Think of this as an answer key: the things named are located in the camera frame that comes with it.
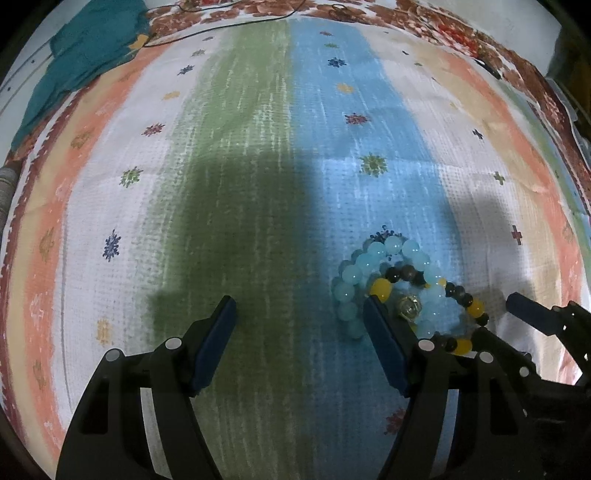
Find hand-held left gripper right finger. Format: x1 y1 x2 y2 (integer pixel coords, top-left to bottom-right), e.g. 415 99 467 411
362 296 546 480

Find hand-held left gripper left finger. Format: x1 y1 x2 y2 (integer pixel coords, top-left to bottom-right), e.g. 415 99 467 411
55 295 238 480

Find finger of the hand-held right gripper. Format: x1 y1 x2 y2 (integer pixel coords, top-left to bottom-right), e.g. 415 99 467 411
473 328 541 384
505 292 591 365

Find multicoloured bead bracelet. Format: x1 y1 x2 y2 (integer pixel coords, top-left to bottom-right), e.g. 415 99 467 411
367 264 490 357

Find pale green bead bracelet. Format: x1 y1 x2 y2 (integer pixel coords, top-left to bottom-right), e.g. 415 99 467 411
331 235 467 342

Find striped colourful mat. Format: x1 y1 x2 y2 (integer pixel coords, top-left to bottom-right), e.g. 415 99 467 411
0 18 591 462

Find grey striped pillow roll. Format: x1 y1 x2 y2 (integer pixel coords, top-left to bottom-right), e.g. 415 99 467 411
0 168 14 217

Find teal cloth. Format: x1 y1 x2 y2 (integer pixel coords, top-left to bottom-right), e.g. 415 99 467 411
9 0 151 153

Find black cable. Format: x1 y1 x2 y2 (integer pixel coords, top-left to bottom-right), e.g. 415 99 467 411
143 0 305 48

